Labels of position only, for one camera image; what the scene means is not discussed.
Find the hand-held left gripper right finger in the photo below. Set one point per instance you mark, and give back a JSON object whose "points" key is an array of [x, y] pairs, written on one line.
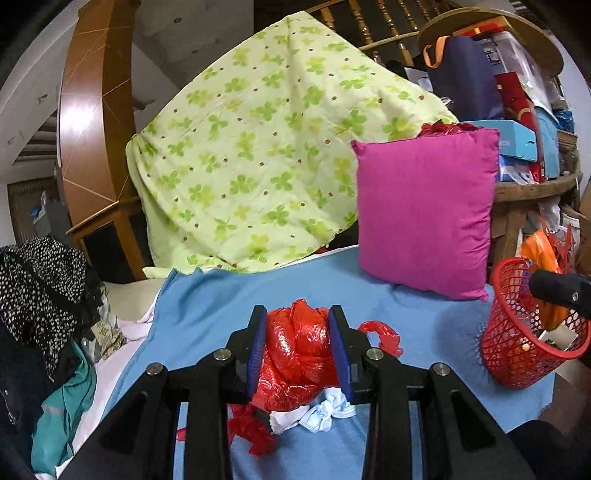
{"points": [[342, 353]]}

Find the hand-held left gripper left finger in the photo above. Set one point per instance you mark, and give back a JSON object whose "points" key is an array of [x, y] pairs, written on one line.
{"points": [[256, 353]]}

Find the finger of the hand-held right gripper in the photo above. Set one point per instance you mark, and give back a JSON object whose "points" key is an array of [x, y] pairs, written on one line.
{"points": [[558, 290]]}

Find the red plastic bag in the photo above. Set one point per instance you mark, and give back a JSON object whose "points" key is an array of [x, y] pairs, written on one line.
{"points": [[295, 341]]}

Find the white tissue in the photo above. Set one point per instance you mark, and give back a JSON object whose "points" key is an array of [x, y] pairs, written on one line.
{"points": [[318, 413]]}

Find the red mesh basket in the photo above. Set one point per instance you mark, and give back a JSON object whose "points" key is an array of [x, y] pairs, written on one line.
{"points": [[503, 341]]}

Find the orange plastic bag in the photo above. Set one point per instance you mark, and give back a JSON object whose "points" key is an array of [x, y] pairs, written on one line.
{"points": [[540, 249]]}

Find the light blue bed sheet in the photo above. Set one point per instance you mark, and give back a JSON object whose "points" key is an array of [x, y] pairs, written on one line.
{"points": [[207, 300]]}

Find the round wooden table shelf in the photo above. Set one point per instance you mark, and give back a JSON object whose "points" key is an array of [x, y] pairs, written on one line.
{"points": [[521, 191]]}

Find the blue white printed packet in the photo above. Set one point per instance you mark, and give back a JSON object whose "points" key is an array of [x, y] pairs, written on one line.
{"points": [[517, 168]]}

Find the white bed sheet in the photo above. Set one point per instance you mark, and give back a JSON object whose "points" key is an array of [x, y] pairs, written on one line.
{"points": [[111, 364]]}

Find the light blue box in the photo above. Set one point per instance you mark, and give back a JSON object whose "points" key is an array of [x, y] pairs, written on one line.
{"points": [[547, 138]]}

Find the magenta pillow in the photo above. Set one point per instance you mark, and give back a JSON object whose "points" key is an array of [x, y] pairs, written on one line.
{"points": [[425, 207]]}

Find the blue cardboard box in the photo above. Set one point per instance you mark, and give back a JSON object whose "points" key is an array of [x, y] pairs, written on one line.
{"points": [[508, 136]]}

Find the red gift box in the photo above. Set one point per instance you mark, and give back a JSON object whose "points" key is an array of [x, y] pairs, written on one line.
{"points": [[515, 101]]}

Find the shiny red bag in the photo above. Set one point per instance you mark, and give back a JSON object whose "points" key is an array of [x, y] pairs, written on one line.
{"points": [[443, 129]]}

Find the teal garment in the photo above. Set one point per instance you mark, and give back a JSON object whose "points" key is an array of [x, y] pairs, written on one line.
{"points": [[64, 406]]}

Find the green clover print blanket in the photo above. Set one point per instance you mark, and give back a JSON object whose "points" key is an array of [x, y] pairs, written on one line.
{"points": [[258, 152]]}

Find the black white dotted garment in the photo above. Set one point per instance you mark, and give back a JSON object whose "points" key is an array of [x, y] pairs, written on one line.
{"points": [[41, 286]]}

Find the round wooden table top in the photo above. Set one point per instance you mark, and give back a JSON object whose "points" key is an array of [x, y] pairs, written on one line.
{"points": [[549, 50]]}

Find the wooden stair railing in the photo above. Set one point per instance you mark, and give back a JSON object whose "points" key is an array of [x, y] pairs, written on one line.
{"points": [[364, 27]]}

